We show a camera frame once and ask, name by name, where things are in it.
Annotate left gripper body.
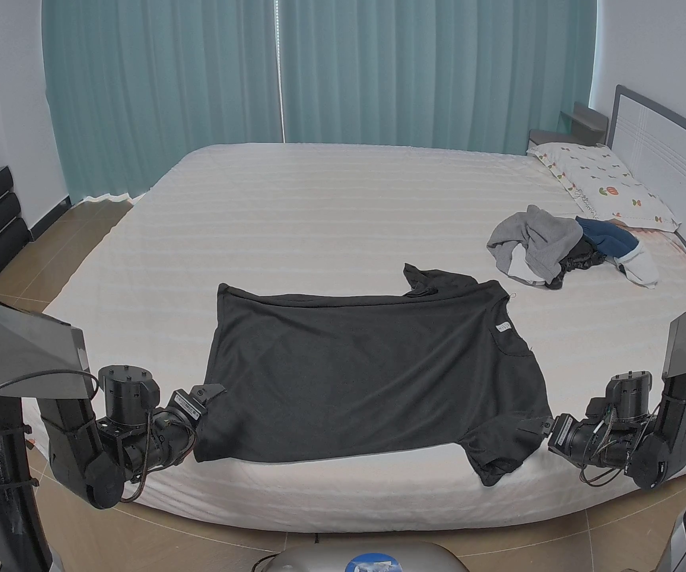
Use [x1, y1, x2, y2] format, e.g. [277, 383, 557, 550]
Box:
[143, 390, 207, 466]

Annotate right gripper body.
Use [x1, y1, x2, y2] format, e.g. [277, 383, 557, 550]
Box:
[548, 415, 606, 469]

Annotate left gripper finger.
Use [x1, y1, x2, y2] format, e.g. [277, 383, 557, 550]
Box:
[191, 383, 227, 405]

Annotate black T-shirt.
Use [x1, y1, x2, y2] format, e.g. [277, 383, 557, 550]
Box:
[193, 263, 553, 488]

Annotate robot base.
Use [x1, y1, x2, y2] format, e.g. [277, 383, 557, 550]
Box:
[271, 545, 460, 572]

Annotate pile of clothes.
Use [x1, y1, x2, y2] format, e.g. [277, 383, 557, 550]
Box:
[486, 204, 661, 292]

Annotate bed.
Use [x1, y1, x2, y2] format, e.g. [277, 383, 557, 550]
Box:
[42, 84, 686, 543]

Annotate white printed pillow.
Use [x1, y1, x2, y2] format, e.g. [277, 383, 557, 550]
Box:
[526, 142, 683, 234]

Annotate blue-green curtain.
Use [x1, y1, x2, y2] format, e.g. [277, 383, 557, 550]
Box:
[42, 0, 281, 204]
[277, 0, 597, 156]

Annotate grey bedside table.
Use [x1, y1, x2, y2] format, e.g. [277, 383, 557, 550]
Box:
[528, 102, 610, 149]

